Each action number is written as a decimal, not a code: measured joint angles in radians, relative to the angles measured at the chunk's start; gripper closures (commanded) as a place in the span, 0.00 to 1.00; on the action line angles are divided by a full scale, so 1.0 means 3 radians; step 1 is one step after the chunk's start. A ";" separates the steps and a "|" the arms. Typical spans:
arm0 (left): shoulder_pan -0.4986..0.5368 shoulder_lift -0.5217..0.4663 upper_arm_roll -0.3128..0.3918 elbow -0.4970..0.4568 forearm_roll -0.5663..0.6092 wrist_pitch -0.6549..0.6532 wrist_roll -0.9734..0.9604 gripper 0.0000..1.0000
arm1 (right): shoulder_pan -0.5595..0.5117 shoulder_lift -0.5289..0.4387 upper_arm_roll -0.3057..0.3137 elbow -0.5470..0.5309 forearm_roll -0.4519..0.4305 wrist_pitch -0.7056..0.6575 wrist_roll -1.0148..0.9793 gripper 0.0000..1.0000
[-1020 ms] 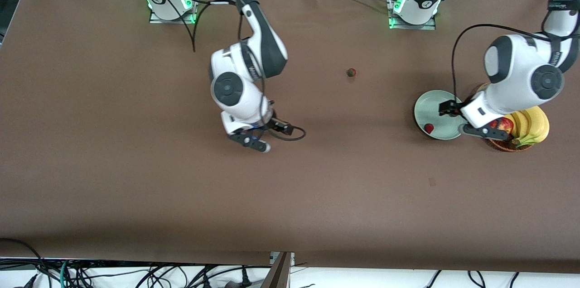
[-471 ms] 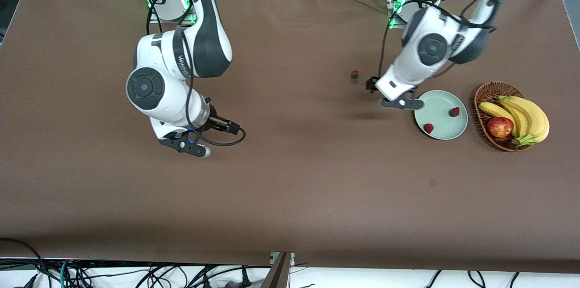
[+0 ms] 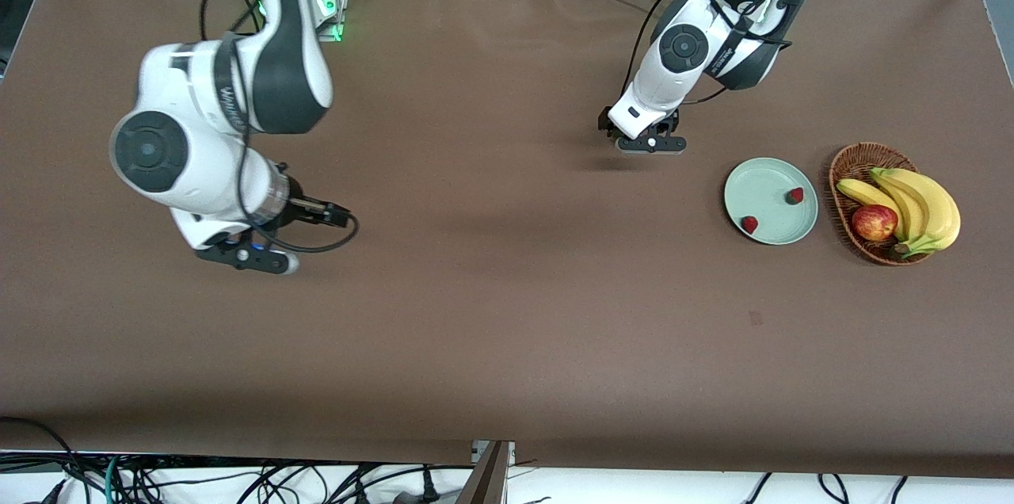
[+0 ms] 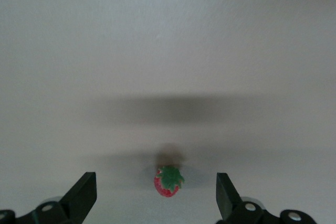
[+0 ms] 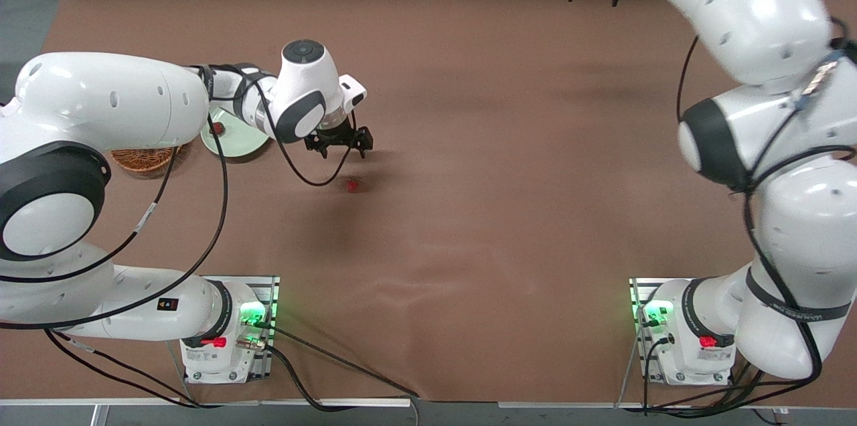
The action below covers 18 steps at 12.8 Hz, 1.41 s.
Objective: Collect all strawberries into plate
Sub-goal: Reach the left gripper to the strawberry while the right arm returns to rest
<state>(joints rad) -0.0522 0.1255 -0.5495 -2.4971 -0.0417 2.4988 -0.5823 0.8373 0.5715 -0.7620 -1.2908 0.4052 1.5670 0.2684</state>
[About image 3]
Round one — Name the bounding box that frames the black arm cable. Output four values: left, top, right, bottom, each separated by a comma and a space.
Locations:
198, 0, 360, 254
622, 0, 793, 120

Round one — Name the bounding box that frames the brown wicker basket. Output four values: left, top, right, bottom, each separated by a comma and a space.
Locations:
829, 142, 940, 266

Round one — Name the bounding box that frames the red yellow apple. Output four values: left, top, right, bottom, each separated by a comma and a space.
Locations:
851, 204, 899, 242

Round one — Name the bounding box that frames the angled table support beam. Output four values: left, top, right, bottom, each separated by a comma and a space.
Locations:
456, 441, 516, 504

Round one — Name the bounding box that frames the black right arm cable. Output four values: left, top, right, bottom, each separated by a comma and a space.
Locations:
198, 0, 360, 254

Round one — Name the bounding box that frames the yellow banana bunch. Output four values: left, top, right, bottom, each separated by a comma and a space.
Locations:
837, 167, 962, 259

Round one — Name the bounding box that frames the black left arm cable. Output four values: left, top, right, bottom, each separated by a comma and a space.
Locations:
622, 0, 793, 120

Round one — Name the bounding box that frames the light green round plate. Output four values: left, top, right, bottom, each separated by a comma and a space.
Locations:
723, 157, 819, 246

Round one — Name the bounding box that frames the table cover sheet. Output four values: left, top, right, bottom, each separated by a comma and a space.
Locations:
0, 0, 1014, 481

